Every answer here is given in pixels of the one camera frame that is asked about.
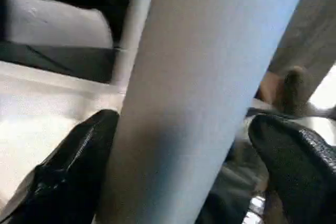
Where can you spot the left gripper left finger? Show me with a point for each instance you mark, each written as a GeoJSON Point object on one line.
{"type": "Point", "coordinates": [63, 177]}

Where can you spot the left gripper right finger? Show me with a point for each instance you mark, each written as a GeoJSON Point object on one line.
{"type": "Point", "coordinates": [299, 166]}

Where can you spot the white plastic table top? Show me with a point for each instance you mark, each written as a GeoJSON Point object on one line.
{"type": "Point", "coordinates": [37, 119]}

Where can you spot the white plastic table leg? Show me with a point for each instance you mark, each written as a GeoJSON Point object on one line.
{"type": "Point", "coordinates": [131, 30]}
{"type": "Point", "coordinates": [210, 87]}

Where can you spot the black work mat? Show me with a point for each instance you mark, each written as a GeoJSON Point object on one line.
{"type": "Point", "coordinates": [58, 59]}

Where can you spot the white plastic bag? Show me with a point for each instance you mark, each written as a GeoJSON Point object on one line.
{"type": "Point", "coordinates": [52, 22]}

